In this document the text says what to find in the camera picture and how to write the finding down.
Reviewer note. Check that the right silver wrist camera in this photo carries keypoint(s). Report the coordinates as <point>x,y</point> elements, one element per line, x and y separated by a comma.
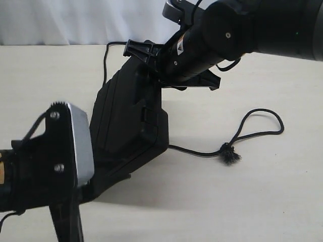
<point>177,11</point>

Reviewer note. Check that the black plastic carrying case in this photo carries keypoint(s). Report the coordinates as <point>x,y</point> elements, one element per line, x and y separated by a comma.
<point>128,127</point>

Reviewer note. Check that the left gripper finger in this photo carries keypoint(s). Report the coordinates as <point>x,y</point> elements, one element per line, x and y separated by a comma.
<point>67,221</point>

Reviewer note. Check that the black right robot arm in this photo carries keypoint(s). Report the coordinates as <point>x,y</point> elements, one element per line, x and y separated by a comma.
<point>225,31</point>

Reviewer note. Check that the white backdrop curtain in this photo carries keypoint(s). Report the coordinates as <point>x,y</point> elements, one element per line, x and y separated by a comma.
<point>85,22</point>

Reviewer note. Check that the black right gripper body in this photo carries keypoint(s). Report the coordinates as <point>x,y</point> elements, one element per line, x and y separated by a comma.
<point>175,64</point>

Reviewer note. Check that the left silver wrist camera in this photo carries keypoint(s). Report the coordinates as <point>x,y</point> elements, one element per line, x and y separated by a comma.
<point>64,149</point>

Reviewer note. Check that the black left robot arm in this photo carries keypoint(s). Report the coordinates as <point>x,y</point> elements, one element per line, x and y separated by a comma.
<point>6,177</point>

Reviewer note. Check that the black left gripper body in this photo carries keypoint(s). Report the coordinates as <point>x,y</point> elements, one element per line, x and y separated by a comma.
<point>29,191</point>

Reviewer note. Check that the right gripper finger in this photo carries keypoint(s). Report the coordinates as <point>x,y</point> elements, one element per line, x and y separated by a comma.
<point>205,79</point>
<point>146,51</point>

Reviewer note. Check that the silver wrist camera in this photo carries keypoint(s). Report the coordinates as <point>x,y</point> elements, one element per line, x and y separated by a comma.
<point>64,149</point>
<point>177,11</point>

